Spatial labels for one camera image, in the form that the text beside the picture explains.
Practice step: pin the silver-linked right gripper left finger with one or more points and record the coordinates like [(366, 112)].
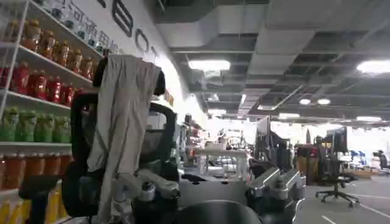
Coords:
[(158, 186)]

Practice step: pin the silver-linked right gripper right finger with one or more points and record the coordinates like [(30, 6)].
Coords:
[(285, 182)]

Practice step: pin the black swivel office chair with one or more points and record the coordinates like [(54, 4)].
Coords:
[(335, 179)]

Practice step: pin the white table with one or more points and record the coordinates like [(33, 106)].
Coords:
[(224, 153)]

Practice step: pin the black monitor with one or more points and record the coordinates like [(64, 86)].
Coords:
[(340, 140)]

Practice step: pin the grey garment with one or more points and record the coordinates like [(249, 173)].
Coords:
[(122, 121)]

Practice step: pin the round ceiling light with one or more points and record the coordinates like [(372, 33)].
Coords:
[(323, 101), (305, 101)]

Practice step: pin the person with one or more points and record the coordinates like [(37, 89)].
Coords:
[(382, 159)]

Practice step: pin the rectangular ceiling light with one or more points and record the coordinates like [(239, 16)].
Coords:
[(209, 64), (374, 66)]

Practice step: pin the white shelf with drink bottles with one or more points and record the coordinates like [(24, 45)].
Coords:
[(33, 100)]

